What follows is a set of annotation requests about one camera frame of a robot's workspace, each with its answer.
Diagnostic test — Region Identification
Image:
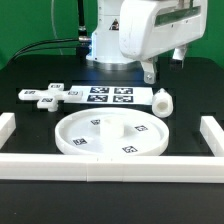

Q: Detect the white right fence bar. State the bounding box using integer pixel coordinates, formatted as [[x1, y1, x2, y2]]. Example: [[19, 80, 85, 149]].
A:
[[200, 116, 224, 157]]

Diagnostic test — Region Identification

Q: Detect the white left fence bar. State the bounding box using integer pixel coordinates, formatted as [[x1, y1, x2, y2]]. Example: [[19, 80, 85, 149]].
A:
[[0, 113, 16, 149]]

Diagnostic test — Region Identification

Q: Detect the white round table top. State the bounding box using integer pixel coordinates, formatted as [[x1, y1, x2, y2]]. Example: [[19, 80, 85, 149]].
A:
[[55, 107, 169, 157]]

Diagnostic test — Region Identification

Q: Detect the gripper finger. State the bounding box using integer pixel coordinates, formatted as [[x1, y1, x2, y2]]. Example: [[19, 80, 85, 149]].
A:
[[141, 57, 157, 84], [170, 45, 187, 70]]

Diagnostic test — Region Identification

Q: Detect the white fence bar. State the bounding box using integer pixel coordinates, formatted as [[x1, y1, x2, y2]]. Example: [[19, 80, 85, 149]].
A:
[[0, 153, 224, 183], [200, 116, 224, 157], [0, 113, 16, 149]]

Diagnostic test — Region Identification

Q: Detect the white marker sheet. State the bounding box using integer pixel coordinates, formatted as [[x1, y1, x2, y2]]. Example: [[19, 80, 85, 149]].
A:
[[65, 86, 153, 105]]

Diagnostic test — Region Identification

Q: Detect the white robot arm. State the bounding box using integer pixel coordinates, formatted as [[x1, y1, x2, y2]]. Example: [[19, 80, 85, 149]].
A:
[[86, 0, 208, 84]]

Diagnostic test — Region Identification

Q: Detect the black cable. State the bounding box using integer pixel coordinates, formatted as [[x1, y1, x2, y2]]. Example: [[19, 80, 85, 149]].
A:
[[9, 45, 78, 64], [13, 37, 91, 61]]

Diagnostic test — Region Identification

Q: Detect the thin white cable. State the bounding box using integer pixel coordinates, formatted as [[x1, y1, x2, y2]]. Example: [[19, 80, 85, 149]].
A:
[[50, 0, 64, 56]]

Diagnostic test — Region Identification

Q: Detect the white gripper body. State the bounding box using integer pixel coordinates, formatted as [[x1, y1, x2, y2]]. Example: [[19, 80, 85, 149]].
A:
[[119, 0, 204, 61]]

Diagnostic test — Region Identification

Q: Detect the white front fence bar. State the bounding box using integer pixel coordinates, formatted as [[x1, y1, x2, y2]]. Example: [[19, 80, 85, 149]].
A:
[[0, 153, 224, 183]]

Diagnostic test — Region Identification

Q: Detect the black vertical cable connector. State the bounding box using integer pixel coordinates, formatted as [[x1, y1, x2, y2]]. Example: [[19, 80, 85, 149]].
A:
[[77, 0, 87, 41]]

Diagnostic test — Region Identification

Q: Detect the white cross-shaped table base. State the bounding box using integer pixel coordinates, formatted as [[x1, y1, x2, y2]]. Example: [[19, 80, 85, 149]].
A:
[[18, 83, 83, 112]]

